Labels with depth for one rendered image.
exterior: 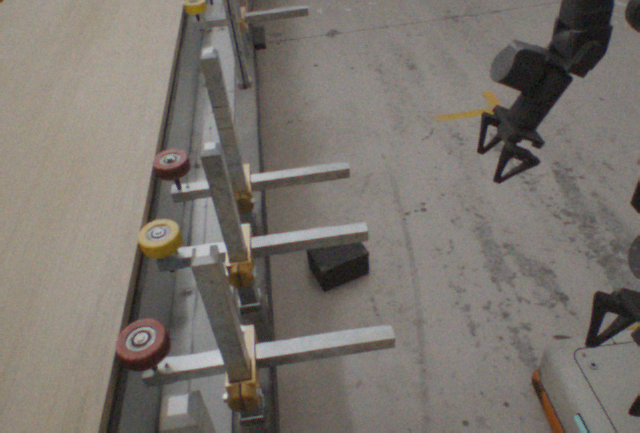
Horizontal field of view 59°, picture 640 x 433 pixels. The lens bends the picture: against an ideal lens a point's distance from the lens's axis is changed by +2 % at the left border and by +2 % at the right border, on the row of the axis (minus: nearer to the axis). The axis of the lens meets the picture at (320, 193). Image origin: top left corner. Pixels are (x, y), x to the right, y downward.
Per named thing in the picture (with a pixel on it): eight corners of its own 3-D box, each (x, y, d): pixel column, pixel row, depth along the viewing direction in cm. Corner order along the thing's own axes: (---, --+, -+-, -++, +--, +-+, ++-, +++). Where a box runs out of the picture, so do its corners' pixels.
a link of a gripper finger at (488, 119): (472, 162, 102) (501, 119, 97) (461, 142, 108) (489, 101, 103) (503, 173, 104) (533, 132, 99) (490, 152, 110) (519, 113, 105)
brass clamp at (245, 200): (255, 178, 142) (251, 162, 139) (256, 213, 131) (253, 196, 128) (231, 181, 142) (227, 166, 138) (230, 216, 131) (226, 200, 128)
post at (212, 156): (262, 314, 126) (220, 138, 95) (263, 327, 123) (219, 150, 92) (247, 316, 126) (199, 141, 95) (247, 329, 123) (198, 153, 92)
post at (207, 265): (267, 420, 107) (216, 239, 76) (268, 438, 104) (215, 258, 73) (248, 423, 106) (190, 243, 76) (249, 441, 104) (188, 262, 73)
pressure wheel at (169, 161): (178, 210, 132) (165, 171, 124) (158, 197, 136) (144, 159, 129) (204, 192, 136) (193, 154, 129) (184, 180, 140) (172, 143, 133)
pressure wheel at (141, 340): (141, 406, 93) (119, 366, 86) (130, 369, 99) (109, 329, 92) (187, 383, 96) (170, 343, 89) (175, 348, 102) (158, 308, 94)
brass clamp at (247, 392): (261, 340, 103) (257, 323, 100) (264, 409, 92) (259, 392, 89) (228, 345, 103) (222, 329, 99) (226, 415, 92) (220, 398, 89)
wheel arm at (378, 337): (391, 335, 101) (391, 320, 98) (395, 351, 98) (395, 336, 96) (150, 373, 100) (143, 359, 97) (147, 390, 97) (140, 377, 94)
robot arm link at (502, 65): (610, 48, 86) (582, 26, 93) (550, 22, 82) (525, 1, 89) (558, 114, 92) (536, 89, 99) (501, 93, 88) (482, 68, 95)
